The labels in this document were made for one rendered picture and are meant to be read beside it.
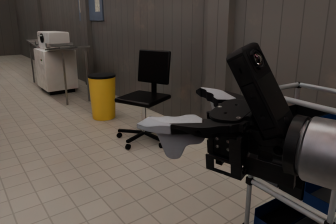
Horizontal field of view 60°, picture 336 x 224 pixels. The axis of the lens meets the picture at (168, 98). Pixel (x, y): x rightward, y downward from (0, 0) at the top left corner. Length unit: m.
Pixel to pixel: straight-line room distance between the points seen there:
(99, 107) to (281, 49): 2.49
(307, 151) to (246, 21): 2.79
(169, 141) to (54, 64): 5.46
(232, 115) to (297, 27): 2.44
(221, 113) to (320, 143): 0.12
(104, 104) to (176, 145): 3.75
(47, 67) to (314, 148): 5.58
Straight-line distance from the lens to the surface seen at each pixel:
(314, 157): 0.34
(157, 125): 0.38
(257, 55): 0.36
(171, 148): 0.40
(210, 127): 0.36
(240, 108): 0.40
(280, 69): 2.88
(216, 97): 0.44
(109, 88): 4.09
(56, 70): 5.83
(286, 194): 1.74
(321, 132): 0.34
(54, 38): 5.75
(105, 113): 4.17
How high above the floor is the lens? 1.36
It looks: 15 degrees down
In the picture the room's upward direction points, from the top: straight up
